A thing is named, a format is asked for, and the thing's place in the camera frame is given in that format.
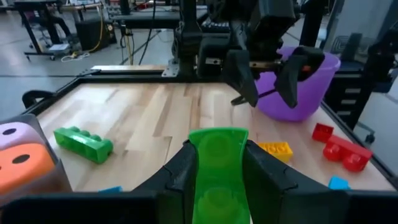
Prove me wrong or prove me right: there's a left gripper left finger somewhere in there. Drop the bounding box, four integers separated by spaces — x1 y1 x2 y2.
0 140 198 224

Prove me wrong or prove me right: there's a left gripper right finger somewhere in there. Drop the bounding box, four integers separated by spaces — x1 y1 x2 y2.
244 140 398 224

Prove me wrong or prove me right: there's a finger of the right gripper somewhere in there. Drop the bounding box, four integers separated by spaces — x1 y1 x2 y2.
274 45 326 110
222 49 260 108

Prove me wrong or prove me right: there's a short green toy block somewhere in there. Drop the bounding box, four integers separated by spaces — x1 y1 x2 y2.
188 126 251 224

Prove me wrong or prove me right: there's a small blue toy block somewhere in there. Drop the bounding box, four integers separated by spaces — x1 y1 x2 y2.
328 175 352 191
98 185 124 194

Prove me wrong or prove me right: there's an orange foam die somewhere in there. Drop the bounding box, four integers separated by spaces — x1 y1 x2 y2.
0 142 57 196

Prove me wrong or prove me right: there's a pink foam die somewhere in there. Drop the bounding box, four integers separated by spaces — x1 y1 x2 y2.
0 121 47 152

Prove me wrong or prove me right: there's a purple plastic bucket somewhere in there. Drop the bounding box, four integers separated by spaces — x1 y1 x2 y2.
254 45 341 123

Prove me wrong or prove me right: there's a black drawer cabinet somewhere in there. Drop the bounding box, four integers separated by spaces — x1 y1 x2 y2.
323 27 398 131

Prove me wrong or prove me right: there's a long yellow toy block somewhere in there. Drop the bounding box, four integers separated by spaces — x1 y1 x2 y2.
257 141 294 164

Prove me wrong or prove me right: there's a small red toy block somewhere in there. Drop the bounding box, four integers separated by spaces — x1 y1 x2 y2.
312 123 335 144

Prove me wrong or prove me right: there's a red L-shaped toy block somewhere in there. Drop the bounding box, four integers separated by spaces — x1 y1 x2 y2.
322 134 374 173

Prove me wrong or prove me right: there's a long green toy block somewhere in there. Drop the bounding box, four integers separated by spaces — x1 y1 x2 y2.
53 126 114 165

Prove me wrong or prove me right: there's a black workbench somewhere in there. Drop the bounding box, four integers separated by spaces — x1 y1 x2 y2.
108 4 210 31

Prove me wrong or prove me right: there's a grey translucent plastic bin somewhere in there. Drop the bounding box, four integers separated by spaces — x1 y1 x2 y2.
0 113 74 208

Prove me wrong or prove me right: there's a black box cabinet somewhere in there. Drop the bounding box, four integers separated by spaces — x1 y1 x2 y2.
75 19 118 53

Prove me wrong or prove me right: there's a black table clamp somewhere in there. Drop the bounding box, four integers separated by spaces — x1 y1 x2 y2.
21 90 55 110

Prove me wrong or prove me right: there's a black framed desk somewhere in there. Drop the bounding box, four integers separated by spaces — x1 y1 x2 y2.
12 0 105 62

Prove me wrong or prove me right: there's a black aluminium table frame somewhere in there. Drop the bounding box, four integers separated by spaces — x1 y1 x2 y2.
23 0 398 189

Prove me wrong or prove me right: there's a yellow cable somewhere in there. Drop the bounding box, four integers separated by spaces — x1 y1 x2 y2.
88 7 105 54

